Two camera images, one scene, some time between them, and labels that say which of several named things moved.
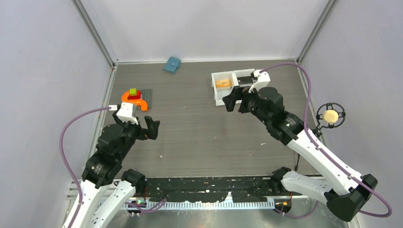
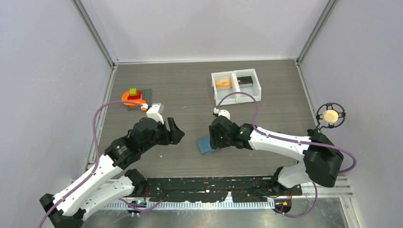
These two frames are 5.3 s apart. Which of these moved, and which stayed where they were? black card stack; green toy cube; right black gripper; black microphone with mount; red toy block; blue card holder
Moved: blue card holder; right black gripper
Stayed: black card stack; green toy cube; red toy block; black microphone with mount
